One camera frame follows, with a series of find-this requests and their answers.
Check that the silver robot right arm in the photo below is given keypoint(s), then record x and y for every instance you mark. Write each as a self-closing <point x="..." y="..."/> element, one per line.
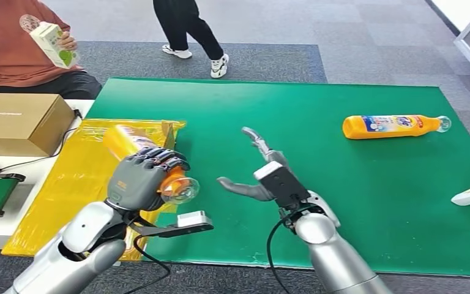
<point x="332" y="255"/>

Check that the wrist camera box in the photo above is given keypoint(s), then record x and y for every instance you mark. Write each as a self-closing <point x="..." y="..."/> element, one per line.
<point x="283" y="184"/>
<point x="190" y="223"/>

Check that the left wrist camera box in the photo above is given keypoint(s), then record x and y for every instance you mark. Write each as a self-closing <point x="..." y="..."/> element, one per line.
<point x="190" y="223"/>

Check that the green table mat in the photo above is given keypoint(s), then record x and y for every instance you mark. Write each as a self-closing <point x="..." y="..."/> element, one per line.
<point x="340" y="194"/>

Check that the standing person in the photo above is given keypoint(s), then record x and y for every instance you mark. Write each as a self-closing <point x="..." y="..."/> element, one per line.
<point x="182" y="24"/>

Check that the brown cardboard box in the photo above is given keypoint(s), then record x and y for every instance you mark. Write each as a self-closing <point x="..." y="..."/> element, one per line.
<point x="20" y="121"/>

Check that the white and green carton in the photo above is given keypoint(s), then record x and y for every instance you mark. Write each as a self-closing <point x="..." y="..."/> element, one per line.
<point x="52" y="44"/>

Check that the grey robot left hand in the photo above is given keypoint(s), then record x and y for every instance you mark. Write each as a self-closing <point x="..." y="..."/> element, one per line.
<point x="137" y="182"/>

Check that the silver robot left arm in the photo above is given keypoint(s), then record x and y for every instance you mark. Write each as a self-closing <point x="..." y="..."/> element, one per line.
<point x="81" y="239"/>

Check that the person's hand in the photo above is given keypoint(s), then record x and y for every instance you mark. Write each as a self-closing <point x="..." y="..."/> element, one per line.
<point x="68" y="42"/>

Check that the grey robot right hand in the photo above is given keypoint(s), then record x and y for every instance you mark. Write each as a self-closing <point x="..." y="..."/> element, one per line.
<point x="273" y="156"/>

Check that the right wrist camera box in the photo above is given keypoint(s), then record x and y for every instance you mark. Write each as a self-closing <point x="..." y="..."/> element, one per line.
<point x="283" y="184"/>

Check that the yellow film wrapped package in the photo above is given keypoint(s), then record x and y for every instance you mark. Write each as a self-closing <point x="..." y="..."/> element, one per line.
<point x="77" y="182"/>

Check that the seated person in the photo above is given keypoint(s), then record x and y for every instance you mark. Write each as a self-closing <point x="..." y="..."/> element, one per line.
<point x="4" y="52"/>

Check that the orange bottle with clear cap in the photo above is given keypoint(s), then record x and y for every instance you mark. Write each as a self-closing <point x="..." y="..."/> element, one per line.
<point x="123" y="140"/>
<point x="385" y="126"/>

